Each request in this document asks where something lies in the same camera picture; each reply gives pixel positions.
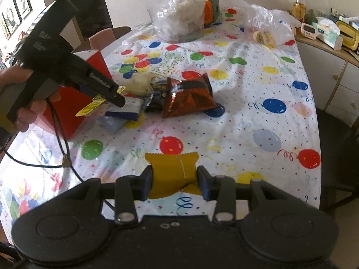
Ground yellow minion snack pack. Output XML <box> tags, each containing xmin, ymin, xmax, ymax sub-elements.
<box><xmin>75</xmin><ymin>86</ymin><xmax>126</xmax><ymax>117</ymax></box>

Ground yellow snack packet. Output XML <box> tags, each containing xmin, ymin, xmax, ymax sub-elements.
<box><xmin>145</xmin><ymin>152</ymin><xmax>201</xmax><ymax>199</ymax></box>

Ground black snack packet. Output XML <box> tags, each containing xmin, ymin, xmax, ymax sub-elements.
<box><xmin>144</xmin><ymin>80</ymin><xmax>167</xmax><ymax>112</ymax></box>

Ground brown foil snack bag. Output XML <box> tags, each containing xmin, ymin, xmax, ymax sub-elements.
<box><xmin>161</xmin><ymin>73</ymin><xmax>217</xmax><ymax>118</ymax></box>

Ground left hand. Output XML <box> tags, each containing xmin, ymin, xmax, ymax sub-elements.
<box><xmin>1</xmin><ymin>66</ymin><xmax>59</xmax><ymax>139</ymax></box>

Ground wooden chair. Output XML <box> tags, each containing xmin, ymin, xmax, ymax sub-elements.
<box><xmin>73</xmin><ymin>26</ymin><xmax>131</xmax><ymax>53</ymax></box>

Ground red cardboard box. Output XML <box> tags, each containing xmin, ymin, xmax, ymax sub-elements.
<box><xmin>35</xmin><ymin>50</ymin><xmax>112</xmax><ymax>139</ymax></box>

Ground balloon print tablecloth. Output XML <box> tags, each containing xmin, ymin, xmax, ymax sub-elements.
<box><xmin>1</xmin><ymin>7</ymin><xmax>321</xmax><ymax>236</ymax></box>

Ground clear bag with white contents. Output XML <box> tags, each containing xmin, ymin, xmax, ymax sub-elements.
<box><xmin>147</xmin><ymin>0</ymin><xmax>206</xmax><ymax>43</ymax></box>

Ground orange green toy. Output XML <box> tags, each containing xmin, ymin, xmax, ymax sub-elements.
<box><xmin>204</xmin><ymin>0</ymin><xmax>220</xmax><ymax>27</ymax></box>

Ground white cabinet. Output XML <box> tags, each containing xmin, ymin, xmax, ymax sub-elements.
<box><xmin>296</xmin><ymin>34</ymin><xmax>358</xmax><ymax>129</ymax></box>

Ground clear bag with tape rolls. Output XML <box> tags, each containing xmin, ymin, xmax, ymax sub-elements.
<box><xmin>243</xmin><ymin>4</ymin><xmax>302</xmax><ymax>47</ymax></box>

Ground white digital timer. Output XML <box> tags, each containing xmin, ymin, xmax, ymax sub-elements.
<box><xmin>301</xmin><ymin>23</ymin><xmax>317</xmax><ymax>40</ymax></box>

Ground tissue box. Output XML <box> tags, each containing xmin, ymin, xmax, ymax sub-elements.
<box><xmin>311</xmin><ymin>17</ymin><xmax>343</xmax><ymax>50</ymax></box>

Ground glass jar amber liquid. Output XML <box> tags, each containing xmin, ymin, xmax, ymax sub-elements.
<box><xmin>289</xmin><ymin>0</ymin><xmax>306</xmax><ymax>22</ymax></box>

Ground yellow container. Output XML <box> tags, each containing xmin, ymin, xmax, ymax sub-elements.
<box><xmin>335</xmin><ymin>20</ymin><xmax>358</xmax><ymax>50</ymax></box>

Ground framed wall pictures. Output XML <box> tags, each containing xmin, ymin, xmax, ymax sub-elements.
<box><xmin>1</xmin><ymin>0</ymin><xmax>32</xmax><ymax>41</ymax></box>

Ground black cable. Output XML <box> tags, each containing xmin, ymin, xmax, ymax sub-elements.
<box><xmin>0</xmin><ymin>97</ymin><xmax>85</xmax><ymax>183</ymax></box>

